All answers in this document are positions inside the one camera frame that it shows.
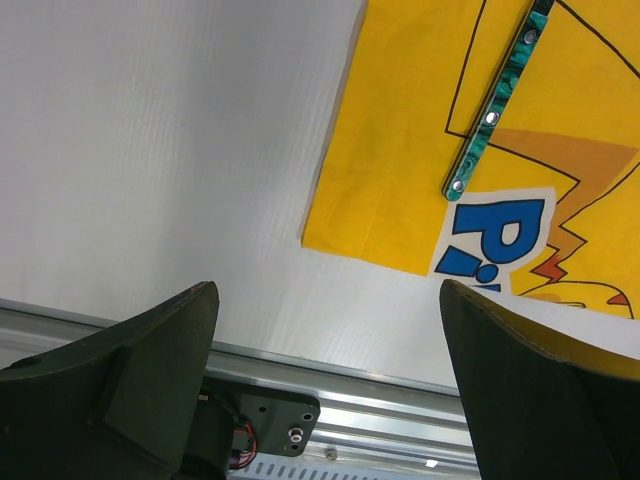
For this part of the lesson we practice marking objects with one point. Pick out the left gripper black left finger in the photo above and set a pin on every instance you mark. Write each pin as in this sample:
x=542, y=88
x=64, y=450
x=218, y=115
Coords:
x=117, y=404

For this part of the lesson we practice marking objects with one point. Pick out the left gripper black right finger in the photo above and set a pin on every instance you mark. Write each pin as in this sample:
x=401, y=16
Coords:
x=538, y=403

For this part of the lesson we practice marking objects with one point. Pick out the yellow printed cloth placemat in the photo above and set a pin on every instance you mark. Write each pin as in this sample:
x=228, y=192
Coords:
x=552, y=209

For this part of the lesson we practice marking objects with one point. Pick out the fork with teal handle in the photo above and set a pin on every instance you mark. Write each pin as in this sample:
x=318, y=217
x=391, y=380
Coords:
x=520, y=49

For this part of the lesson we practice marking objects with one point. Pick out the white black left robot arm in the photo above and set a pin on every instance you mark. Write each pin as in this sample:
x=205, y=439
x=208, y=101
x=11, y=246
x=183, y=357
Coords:
x=135, y=400

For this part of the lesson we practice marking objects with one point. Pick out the slotted grey cable duct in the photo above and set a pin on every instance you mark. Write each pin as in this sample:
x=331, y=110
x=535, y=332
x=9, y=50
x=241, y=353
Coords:
x=279, y=468

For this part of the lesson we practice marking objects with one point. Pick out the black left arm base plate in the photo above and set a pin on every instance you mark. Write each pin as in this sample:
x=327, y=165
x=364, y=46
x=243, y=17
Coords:
x=237, y=418

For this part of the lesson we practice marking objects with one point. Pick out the aluminium mounting rail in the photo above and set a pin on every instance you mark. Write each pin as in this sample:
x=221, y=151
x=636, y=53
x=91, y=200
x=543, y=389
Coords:
x=365, y=419

